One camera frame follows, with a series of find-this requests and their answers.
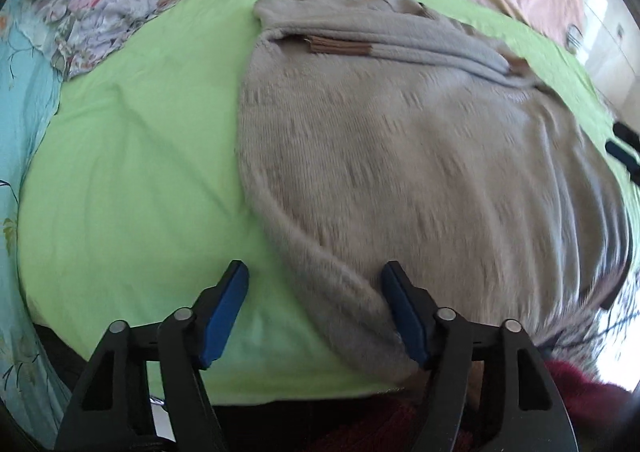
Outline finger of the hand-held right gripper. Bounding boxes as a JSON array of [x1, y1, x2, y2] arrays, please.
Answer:
[[605, 141, 640, 169], [614, 120, 640, 144]]

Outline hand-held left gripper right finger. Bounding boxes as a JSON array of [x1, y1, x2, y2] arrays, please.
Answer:
[[381, 261, 576, 452]]

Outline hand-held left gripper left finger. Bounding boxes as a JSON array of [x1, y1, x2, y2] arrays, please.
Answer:
[[54, 259, 250, 452]]

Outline grey knitted sweater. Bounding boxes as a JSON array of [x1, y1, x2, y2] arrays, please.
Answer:
[[239, 0, 638, 383]]

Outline light green bed sheet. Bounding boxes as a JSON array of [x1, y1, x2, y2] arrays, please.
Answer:
[[17, 0, 640, 405]]

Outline person's red garment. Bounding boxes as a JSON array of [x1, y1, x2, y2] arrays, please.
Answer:
[[310, 357, 628, 452]]

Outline blue floral bed sheet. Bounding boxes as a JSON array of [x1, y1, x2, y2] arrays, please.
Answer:
[[0, 0, 76, 448]]

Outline floral ruffled pillow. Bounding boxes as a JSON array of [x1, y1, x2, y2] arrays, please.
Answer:
[[22, 0, 217, 83]]

